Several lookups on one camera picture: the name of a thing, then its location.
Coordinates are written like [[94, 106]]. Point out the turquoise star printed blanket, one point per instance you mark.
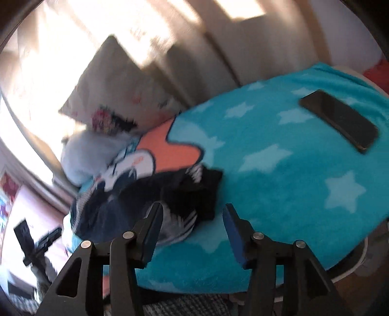
[[273, 182]]

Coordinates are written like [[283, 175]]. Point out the red cloth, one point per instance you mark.
[[376, 74]]

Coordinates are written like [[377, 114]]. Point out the beige round chair frame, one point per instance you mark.
[[358, 255]]

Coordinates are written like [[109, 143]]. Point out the cream floral pillow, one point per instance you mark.
[[112, 82]]

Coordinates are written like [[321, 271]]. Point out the grey woven rug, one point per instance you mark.
[[188, 303]]

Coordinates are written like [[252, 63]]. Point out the grey plush pillow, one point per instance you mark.
[[82, 158]]

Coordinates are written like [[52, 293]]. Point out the black smartphone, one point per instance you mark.
[[340, 121]]

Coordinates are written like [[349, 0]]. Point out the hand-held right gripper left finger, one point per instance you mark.
[[151, 235]]

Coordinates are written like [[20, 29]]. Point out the colourful poster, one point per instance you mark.
[[7, 188]]

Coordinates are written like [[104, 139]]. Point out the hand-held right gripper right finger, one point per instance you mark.
[[234, 240]]

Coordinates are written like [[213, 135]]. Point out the black stand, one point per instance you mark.
[[30, 243]]

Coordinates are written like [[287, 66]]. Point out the dark pants with striped lining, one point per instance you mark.
[[170, 190]]

